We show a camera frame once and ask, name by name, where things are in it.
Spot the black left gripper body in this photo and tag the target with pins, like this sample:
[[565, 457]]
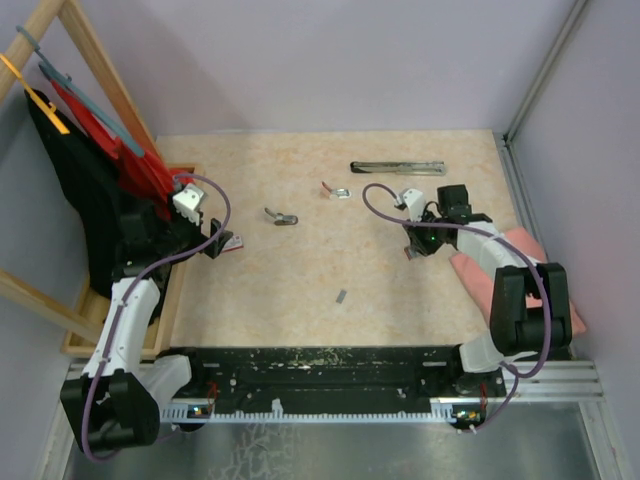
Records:
[[183, 233]]

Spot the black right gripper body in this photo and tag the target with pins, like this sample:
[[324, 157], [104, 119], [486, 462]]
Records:
[[428, 238]]

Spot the red white staple box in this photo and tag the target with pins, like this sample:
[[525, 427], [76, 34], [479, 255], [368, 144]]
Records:
[[411, 253], [233, 244]]

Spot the large black chrome stapler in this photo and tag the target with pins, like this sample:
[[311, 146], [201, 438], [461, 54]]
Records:
[[434, 168]]

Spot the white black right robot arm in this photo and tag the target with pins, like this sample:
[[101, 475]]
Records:
[[529, 302]]

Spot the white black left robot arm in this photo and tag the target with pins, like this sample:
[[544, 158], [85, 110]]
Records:
[[111, 406]]

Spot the red hanging garment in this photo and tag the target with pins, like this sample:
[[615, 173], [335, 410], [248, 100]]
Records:
[[146, 177]]

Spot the black hanging garment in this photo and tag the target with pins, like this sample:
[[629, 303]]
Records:
[[89, 182]]

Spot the pink folded cloth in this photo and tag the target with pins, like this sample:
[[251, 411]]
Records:
[[477, 283]]

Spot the teal clothes hanger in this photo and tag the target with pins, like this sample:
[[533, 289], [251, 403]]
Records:
[[75, 95]]

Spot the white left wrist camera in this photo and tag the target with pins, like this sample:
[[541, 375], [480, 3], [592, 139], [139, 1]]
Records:
[[188, 201]]

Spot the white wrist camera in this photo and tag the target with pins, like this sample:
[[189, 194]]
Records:
[[188, 201], [413, 202]]

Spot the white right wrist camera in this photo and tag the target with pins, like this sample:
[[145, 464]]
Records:
[[413, 202]]

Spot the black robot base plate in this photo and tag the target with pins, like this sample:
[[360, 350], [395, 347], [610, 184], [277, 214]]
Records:
[[333, 380]]

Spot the aluminium rail frame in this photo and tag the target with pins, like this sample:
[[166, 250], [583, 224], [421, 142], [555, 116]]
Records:
[[385, 419]]

